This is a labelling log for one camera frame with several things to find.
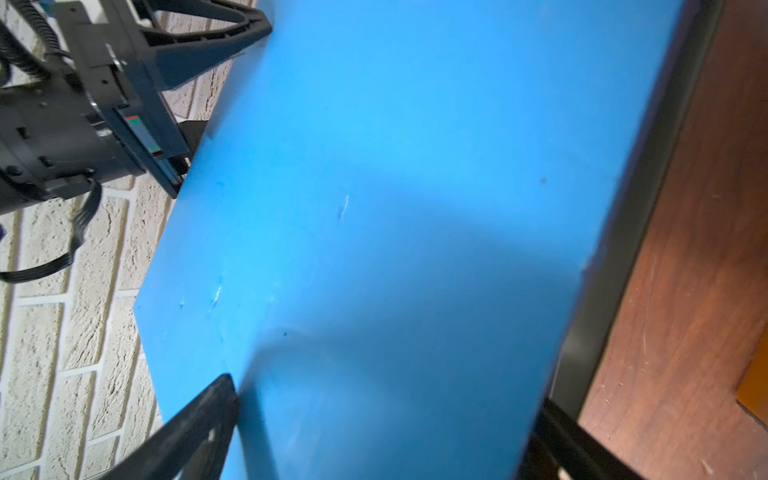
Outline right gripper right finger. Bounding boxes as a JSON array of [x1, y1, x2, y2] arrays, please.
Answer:
[[518, 398, 641, 480]]

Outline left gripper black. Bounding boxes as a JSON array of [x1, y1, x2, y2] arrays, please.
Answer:
[[1, 0, 273, 213]]

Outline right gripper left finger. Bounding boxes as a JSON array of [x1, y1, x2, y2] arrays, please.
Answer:
[[100, 373, 240, 480]]

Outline blue shoebox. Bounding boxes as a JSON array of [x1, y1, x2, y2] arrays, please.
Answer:
[[134, 1, 685, 479]]

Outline orange shoebox rear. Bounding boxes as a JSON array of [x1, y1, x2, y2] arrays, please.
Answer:
[[736, 331, 768, 428]]

